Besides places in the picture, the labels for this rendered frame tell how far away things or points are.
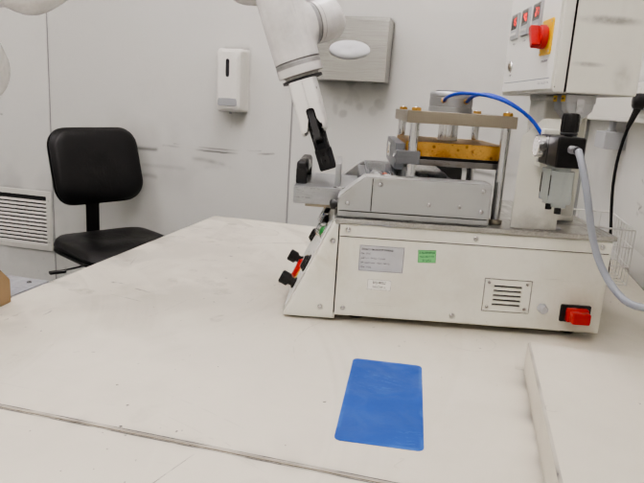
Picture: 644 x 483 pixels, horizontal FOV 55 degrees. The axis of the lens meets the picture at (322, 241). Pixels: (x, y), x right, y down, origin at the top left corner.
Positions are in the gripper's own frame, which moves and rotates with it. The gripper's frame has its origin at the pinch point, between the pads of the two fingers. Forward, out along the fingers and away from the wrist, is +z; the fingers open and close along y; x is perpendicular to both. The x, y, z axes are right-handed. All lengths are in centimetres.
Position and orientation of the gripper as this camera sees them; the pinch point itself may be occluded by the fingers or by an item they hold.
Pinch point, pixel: (325, 158)
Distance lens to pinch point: 117.1
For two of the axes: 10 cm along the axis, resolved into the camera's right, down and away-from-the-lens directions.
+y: -0.5, 2.2, -9.7
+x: 9.6, -2.7, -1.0
